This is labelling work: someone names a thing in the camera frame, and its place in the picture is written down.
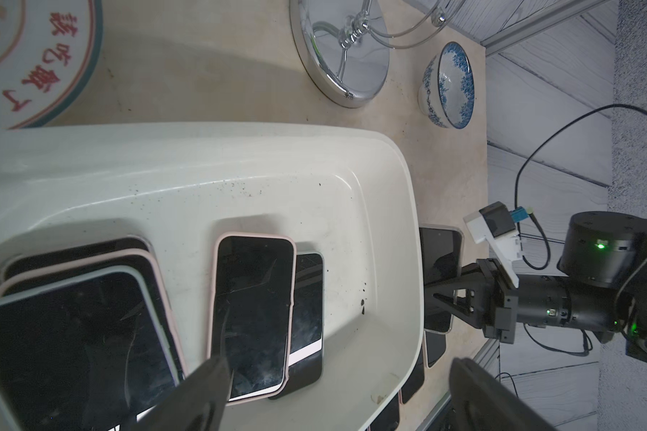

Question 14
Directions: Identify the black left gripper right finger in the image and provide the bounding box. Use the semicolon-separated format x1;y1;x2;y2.
456;378;555;431

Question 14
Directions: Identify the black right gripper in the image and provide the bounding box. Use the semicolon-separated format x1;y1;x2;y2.
423;259;519;344

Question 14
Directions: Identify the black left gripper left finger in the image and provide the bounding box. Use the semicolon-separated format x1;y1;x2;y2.
123;357;232;430

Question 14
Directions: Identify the blue purple case phone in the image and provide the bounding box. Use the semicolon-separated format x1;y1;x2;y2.
419;226;463;334

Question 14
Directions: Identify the pink case phone front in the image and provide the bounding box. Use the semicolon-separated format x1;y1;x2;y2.
400;353;425;404

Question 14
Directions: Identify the mint green case phone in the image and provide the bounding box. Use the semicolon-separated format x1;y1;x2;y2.
0;265;184;430

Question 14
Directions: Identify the grey green case phone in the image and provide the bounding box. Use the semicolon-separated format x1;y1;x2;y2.
0;249;188;381

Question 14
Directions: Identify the purple case phone back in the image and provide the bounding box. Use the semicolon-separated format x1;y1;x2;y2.
0;235;152;282

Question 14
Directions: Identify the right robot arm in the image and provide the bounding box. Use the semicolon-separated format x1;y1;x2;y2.
424;211;647;363

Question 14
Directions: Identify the pale pink case phone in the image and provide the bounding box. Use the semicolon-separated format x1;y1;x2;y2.
423;330;447;368

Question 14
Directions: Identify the pink case phone behind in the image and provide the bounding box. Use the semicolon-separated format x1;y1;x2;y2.
368;393;401;431

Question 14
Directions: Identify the white plastic storage box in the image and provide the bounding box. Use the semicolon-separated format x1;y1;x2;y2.
0;123;422;430

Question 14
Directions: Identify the blue white porcelain bowl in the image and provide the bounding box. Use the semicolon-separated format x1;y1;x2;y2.
418;41;476;129

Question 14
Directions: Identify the metal glass rack stand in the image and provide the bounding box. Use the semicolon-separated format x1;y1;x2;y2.
289;0;464;109

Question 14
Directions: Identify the orange patterned round plate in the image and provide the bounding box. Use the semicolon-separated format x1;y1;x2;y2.
0;0;104;129

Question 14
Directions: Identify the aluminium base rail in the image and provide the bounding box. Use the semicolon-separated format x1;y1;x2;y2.
417;340;500;430

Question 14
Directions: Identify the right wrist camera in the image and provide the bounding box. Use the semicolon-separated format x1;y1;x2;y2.
463;201;529;288

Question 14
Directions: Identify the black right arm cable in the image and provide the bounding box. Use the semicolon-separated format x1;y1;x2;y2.
514;103;647;270

